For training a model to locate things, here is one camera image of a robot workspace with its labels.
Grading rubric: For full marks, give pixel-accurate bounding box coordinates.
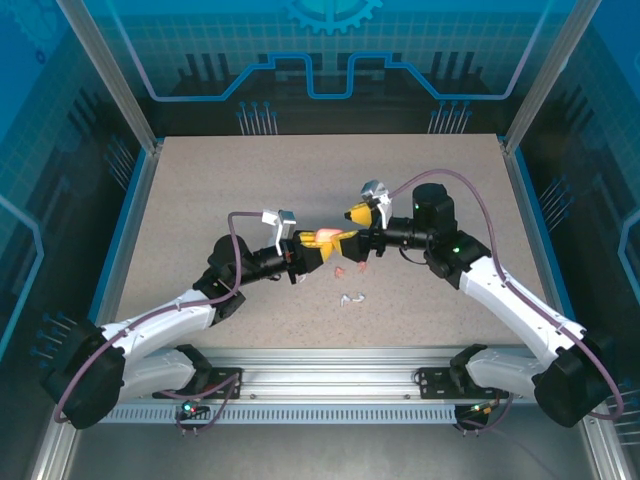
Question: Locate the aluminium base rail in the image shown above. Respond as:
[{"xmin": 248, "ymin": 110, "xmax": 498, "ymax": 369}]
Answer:
[{"xmin": 149, "ymin": 345, "xmax": 544, "ymax": 405}]

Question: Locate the blue aluminium table side rail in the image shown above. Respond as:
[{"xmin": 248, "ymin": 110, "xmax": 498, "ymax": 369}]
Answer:
[
  {"xmin": 92, "ymin": 139, "xmax": 164, "ymax": 351},
  {"xmin": 497, "ymin": 134, "xmax": 579, "ymax": 356}
]

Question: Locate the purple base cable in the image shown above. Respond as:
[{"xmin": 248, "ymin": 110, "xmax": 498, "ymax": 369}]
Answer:
[
  {"xmin": 159, "ymin": 372, "xmax": 245, "ymax": 437},
  {"xmin": 452, "ymin": 384, "xmax": 514, "ymax": 437}
]

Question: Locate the slotted grey cable duct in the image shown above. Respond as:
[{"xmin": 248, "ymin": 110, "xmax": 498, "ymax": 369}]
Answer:
[{"xmin": 107, "ymin": 403, "xmax": 506, "ymax": 426}]

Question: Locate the aluminium frame post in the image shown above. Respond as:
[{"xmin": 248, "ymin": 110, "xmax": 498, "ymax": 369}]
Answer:
[
  {"xmin": 502, "ymin": 0, "xmax": 589, "ymax": 156},
  {"xmin": 54, "ymin": 0, "xmax": 164, "ymax": 156}
]

